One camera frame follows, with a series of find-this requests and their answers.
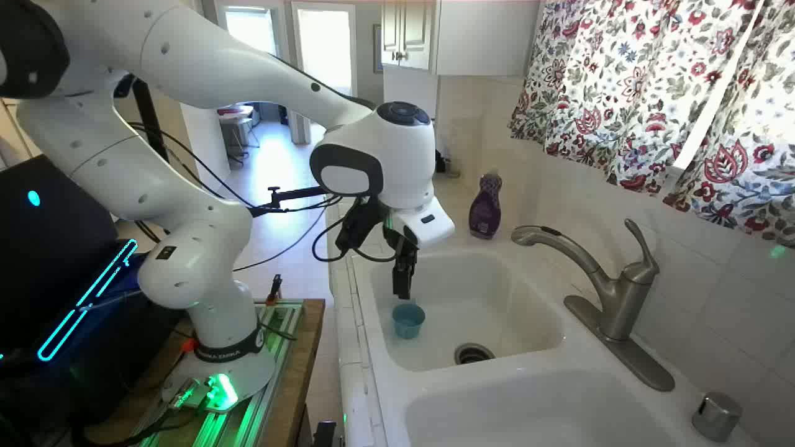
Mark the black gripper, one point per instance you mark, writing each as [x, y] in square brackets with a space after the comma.
[403, 245]

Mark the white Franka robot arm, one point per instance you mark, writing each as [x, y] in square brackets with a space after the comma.
[190, 51]

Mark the small blue plastic cup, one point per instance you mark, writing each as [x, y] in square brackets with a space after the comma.
[407, 322]

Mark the metal sink drain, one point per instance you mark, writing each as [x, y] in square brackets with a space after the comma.
[472, 354]

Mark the purple dish soap bottle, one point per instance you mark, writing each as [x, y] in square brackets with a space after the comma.
[484, 212]

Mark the black clamp knob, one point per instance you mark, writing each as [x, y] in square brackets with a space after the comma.
[273, 288]

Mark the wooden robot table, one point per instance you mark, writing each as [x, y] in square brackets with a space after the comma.
[302, 374]

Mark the white double basin sink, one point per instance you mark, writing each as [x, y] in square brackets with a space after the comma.
[530, 389]

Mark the brushed steel faucet body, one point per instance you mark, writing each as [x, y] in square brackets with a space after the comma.
[617, 305]

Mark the grey background chair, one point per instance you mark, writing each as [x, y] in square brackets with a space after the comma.
[238, 124]

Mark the white door with windows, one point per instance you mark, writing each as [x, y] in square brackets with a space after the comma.
[323, 40]

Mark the floral patterned curtain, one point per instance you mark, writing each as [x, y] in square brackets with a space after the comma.
[752, 164]
[605, 82]

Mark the round metal sink cap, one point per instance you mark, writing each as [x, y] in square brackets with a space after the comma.
[716, 415]

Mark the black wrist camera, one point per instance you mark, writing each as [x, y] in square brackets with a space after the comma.
[360, 223]

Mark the black camera mount rod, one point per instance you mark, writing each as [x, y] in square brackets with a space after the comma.
[288, 197]

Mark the shiny metal robot base plate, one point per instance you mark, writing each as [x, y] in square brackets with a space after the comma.
[248, 412]

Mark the black vertical post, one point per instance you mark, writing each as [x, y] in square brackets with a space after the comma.
[149, 115]

